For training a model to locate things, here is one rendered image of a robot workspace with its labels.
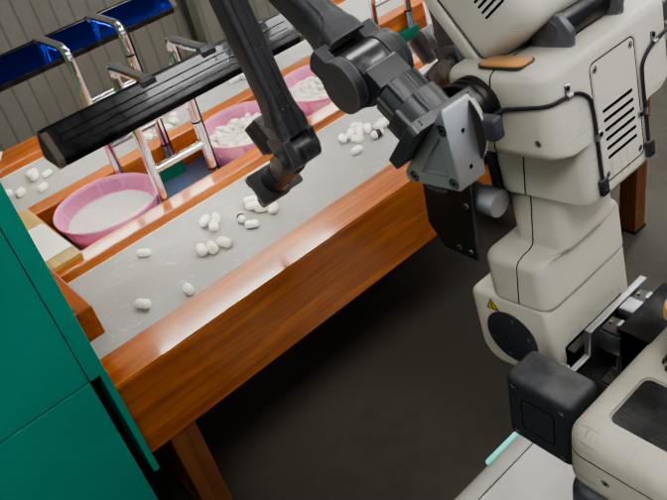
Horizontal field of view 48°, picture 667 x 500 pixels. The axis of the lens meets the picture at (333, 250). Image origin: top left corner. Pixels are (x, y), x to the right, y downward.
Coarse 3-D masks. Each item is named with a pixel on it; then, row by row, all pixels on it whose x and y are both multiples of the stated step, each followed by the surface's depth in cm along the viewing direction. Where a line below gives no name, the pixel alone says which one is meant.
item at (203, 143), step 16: (176, 48) 169; (192, 48) 158; (208, 48) 156; (112, 64) 157; (112, 80) 161; (144, 80) 149; (192, 112) 177; (144, 144) 171; (208, 144) 183; (144, 160) 173; (176, 160) 178; (208, 160) 185; (160, 176) 178; (160, 192) 179
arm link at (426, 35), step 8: (432, 24) 154; (424, 32) 152; (432, 32) 153; (416, 40) 154; (424, 40) 153; (432, 40) 152; (416, 48) 155; (424, 48) 154; (432, 48) 153; (424, 56) 155; (448, 56) 147; (440, 64) 149; (448, 64) 147; (440, 72) 152; (448, 72) 149
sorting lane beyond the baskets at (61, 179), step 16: (352, 0) 274; (400, 0) 264; (368, 16) 258; (304, 48) 247; (288, 64) 238; (240, 80) 236; (208, 96) 231; (224, 96) 228; (128, 144) 215; (80, 160) 213; (96, 160) 211; (16, 176) 214; (64, 176) 207; (80, 176) 205; (32, 192) 203; (48, 192) 201; (16, 208) 198
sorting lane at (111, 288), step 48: (336, 144) 189; (384, 144) 184; (240, 192) 180; (288, 192) 175; (336, 192) 171; (144, 240) 172; (192, 240) 168; (240, 240) 164; (96, 288) 160; (144, 288) 157
